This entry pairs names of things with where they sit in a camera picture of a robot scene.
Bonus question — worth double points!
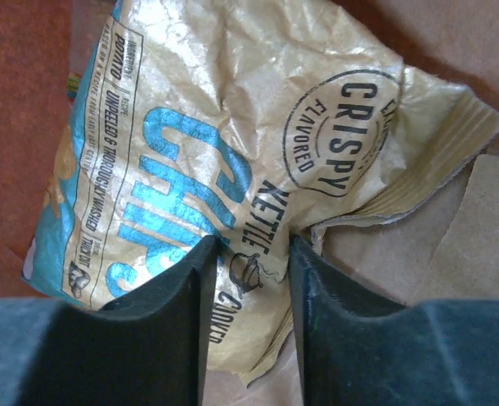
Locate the yellow kettle chips bag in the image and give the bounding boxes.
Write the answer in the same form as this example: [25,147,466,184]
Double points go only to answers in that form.
[23,1,499,384]

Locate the red brown paper bag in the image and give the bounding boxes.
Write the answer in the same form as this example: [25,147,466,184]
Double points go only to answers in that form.
[0,0,499,406]

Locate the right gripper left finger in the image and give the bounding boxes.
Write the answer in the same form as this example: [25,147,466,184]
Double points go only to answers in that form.
[0,236,220,405]

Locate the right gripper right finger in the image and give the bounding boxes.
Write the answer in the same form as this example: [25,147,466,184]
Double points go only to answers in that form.
[288,236,499,405]

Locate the colourful striped candy packet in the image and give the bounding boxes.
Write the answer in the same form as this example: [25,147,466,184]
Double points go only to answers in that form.
[66,73,82,100]

